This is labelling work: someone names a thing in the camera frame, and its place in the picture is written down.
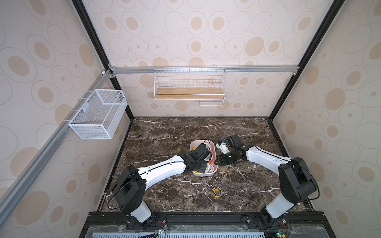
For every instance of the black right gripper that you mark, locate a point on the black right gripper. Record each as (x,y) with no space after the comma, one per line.
(222,159)

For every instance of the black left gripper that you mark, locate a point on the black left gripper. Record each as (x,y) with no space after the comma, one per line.
(204,161)

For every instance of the orange white tape roll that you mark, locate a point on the orange white tape roll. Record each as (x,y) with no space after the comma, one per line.
(210,169)
(209,146)

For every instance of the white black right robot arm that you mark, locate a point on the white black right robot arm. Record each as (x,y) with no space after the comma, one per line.
(296,181)

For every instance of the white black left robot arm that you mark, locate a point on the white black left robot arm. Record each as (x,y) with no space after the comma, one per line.
(129,189)

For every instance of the white plastic storage box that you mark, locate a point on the white plastic storage box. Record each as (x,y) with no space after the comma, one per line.
(211,158)

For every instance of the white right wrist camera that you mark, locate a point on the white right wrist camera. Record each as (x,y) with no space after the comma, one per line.
(222,145)

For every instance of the white wire shelf wooden board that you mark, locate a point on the white wire shelf wooden board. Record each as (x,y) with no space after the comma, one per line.
(207,88)

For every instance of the aluminium rail back wall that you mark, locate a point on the aluminium rail back wall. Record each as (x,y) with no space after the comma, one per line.
(205,69)

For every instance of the aluminium rail wall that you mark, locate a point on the aluminium rail wall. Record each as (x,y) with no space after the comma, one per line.
(205,69)
(26,179)

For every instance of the white wire mesh basket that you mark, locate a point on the white wire mesh basket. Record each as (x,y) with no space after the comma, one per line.
(100,115)

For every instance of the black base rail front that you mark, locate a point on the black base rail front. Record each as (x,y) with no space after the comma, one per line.
(206,225)

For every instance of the black corner frame post right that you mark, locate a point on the black corner frame post right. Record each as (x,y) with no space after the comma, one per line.
(316,40)

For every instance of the black corner frame post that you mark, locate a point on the black corner frame post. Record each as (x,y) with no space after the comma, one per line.
(316,40)
(91,32)

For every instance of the aluminium rail left wall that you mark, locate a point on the aluminium rail left wall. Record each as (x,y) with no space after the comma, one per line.
(26,179)

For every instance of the black corner frame post left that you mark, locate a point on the black corner frame post left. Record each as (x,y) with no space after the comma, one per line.
(91,32)

